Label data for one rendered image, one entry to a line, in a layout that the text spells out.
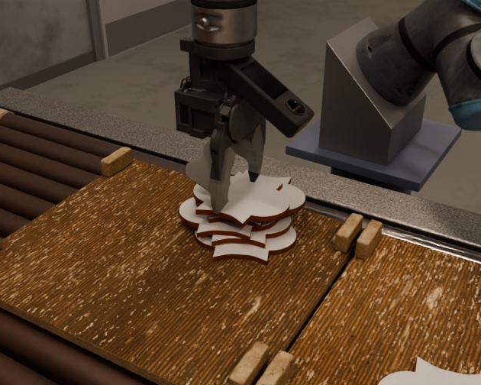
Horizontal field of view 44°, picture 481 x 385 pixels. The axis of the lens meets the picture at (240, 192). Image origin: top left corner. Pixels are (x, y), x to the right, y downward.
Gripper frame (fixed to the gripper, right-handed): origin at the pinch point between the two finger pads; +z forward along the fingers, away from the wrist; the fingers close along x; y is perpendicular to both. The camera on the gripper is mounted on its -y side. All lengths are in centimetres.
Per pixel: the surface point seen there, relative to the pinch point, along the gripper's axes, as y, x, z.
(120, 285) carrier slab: 6.3, 17.4, 5.9
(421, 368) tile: -28.5, 12.3, 5.2
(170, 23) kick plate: 254, -315, 89
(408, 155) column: -9.8, -45.3, 12.3
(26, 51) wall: 263, -181, 75
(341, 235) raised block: -13.6, -2.2, 3.3
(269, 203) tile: -4.1, -0.6, 0.7
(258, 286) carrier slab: -7.9, 9.0, 5.9
